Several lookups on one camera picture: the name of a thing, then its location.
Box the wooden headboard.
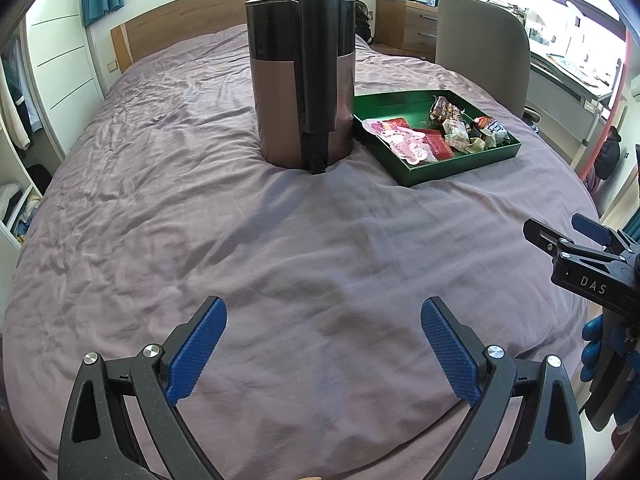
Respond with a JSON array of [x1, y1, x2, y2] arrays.
[[110, 0, 327, 76]]

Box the dark hanging jacket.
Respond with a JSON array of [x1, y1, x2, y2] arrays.
[[0, 40, 26, 106]]

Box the pink snack packet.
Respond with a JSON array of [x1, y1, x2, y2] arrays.
[[361, 117, 438, 165]]

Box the purple bed sheet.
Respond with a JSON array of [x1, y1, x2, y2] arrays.
[[0, 27, 616, 480]]

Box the white wardrobe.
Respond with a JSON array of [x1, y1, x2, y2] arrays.
[[0, 5, 108, 251]]

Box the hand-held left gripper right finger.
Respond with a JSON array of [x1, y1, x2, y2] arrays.
[[420, 296, 586, 480]]

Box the green tray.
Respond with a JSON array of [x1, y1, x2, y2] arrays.
[[352, 89, 522, 188]]

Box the white hanging jacket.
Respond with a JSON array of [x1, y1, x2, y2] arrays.
[[0, 75, 32, 151]]

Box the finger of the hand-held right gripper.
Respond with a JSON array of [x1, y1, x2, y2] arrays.
[[522, 218, 613, 273], [571, 213, 640, 256]]

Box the black bag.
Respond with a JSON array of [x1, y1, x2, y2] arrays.
[[25, 162, 53, 196]]

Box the white folded clothes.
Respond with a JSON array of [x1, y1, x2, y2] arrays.
[[0, 182, 23, 221]]

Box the blue and white snack packet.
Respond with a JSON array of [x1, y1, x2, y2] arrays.
[[472, 116, 511, 148]]

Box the white desk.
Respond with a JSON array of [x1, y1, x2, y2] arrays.
[[525, 35, 631, 131]]

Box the red snack packet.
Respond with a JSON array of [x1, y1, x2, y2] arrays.
[[422, 128, 456, 161]]

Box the grey chair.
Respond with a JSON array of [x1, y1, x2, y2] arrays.
[[435, 0, 541, 126]]

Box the black backpack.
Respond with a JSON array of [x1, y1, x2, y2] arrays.
[[355, 0, 376, 46]]

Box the dark hanging garment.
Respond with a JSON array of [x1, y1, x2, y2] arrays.
[[590, 127, 623, 181]]

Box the dark brown snack bag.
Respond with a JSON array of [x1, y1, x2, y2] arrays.
[[429, 97, 467, 123]]

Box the blue and yellow clothes pile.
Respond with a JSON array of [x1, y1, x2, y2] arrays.
[[10, 195, 43, 246]]

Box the wooden nightstand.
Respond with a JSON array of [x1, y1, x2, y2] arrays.
[[374, 0, 441, 63]]

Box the person's right hand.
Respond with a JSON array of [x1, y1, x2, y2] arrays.
[[581, 314, 640, 435]]

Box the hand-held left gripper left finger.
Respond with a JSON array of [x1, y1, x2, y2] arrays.
[[57, 296, 228, 480]]

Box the small white candy wrapper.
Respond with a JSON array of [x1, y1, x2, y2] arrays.
[[442, 120, 471, 153]]

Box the red pole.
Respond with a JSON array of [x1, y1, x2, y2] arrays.
[[575, 25, 632, 181]]

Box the brown and black electric kettle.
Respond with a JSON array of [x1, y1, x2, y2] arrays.
[[244, 0, 357, 175]]

